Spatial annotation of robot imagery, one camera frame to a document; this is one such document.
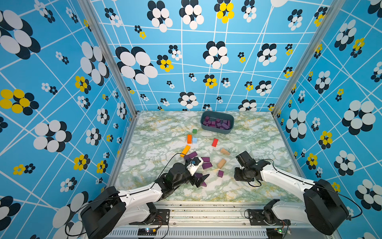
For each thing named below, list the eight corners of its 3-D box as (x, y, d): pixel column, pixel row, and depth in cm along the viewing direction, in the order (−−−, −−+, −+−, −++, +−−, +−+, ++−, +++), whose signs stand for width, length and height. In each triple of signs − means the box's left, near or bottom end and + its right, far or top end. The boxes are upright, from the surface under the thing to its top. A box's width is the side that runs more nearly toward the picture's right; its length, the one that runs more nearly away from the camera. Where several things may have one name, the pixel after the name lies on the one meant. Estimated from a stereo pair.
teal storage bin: (201, 133, 109) (201, 129, 106) (200, 115, 121) (200, 111, 117) (235, 133, 109) (236, 129, 105) (231, 115, 121) (232, 111, 117)
